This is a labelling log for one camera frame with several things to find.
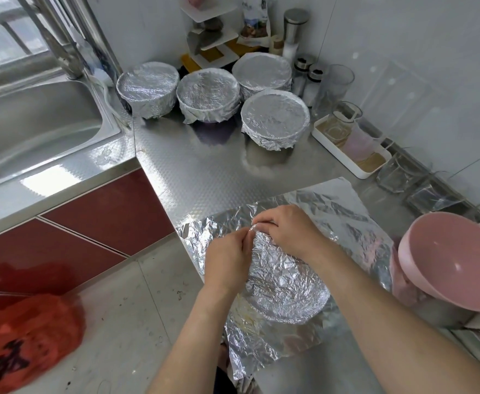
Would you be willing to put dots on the person's right hand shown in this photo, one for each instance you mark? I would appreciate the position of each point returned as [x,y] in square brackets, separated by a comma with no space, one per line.
[296,232]

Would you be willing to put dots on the person's left hand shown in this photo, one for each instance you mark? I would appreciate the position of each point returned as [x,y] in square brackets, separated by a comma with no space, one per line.
[228,265]

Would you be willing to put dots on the foil-covered bowl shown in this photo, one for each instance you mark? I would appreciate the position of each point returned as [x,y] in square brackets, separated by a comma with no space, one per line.
[209,94]
[275,117]
[147,87]
[285,291]

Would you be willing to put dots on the stack of aluminium foil sheets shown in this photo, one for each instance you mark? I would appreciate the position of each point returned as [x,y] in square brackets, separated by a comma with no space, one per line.
[359,225]

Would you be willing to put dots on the pink bowl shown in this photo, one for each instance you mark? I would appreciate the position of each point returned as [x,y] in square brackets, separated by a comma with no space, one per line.
[453,260]

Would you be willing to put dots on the foil-wrapped bowl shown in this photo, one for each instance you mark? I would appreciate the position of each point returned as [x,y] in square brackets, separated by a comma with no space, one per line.
[262,71]

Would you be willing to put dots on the person's right forearm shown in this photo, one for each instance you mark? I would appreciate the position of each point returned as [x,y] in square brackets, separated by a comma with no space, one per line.
[404,324]

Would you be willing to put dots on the person's left forearm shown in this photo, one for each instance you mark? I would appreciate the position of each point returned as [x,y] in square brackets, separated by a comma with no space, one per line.
[191,353]

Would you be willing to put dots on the person's dark trousers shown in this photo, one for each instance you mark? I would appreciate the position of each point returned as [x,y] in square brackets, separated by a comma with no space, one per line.
[223,381]

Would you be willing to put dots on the white rectangular tray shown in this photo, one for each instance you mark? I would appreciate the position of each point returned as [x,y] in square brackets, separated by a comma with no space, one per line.
[328,149]

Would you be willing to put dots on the pink translucent cup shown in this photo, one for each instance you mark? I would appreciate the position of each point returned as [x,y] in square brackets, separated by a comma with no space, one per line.
[360,143]

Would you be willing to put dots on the red kitchen cabinet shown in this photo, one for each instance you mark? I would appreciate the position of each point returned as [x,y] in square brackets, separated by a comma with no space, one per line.
[113,213]

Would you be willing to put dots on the white shaker with black lid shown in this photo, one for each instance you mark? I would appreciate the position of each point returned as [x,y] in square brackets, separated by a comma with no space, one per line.
[312,88]
[300,78]

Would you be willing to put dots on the small white tan-capped bottle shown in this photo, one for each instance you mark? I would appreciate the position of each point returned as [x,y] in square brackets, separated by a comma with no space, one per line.
[277,45]

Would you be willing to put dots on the tall white steel-capped bottle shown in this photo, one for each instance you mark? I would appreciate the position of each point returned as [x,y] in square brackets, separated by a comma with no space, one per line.
[295,30]

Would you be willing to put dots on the red plastic bag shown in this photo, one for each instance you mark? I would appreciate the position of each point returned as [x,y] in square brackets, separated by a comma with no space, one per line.
[27,344]

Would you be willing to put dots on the colourful snack packet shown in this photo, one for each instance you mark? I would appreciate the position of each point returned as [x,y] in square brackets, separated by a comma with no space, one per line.
[255,18]

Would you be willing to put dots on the white corner shelf rack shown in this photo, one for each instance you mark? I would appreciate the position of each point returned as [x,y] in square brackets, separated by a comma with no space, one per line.
[207,28]

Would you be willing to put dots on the white dish brush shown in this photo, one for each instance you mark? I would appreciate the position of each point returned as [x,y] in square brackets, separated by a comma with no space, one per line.
[102,77]

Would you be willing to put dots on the stainless steel sink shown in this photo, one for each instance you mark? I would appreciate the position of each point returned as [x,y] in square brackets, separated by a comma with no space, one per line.
[35,131]

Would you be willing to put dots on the steel faucet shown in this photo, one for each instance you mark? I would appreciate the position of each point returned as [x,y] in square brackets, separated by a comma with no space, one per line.
[55,41]

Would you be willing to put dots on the metal window railing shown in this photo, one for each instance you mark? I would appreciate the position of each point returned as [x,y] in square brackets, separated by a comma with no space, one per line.
[6,37]

